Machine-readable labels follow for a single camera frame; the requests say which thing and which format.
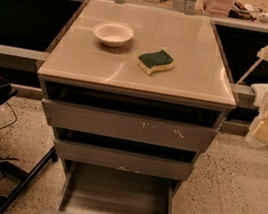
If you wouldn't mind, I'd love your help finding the green yellow sponge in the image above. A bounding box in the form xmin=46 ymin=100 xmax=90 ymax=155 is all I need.
xmin=138 ymin=50 xmax=174 ymax=76

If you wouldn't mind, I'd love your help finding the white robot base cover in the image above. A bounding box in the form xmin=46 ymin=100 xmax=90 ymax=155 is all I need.
xmin=250 ymin=83 xmax=268 ymax=107

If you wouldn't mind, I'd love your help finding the grey drawer cabinet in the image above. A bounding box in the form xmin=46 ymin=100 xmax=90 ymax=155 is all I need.
xmin=20 ymin=0 xmax=251 ymax=195

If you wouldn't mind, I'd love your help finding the grey middle drawer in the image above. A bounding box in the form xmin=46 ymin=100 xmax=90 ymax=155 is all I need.
xmin=54 ymin=129 xmax=196 ymax=181

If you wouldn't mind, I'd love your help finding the grey open bottom drawer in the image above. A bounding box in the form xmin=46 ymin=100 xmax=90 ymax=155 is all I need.
xmin=44 ymin=162 xmax=176 ymax=214

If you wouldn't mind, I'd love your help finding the grey top drawer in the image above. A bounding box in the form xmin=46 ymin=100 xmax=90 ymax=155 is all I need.
xmin=42 ymin=86 xmax=221 ymax=151

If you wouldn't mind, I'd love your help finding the white stick with black grip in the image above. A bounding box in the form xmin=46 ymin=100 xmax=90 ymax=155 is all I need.
xmin=235 ymin=58 xmax=263 ymax=84

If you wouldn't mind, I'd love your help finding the pink storage box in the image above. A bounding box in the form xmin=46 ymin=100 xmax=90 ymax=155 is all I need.
xmin=202 ymin=0 xmax=234 ymax=17

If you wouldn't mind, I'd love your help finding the white bowl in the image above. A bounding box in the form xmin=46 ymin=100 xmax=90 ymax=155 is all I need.
xmin=92 ymin=21 xmax=134 ymax=48

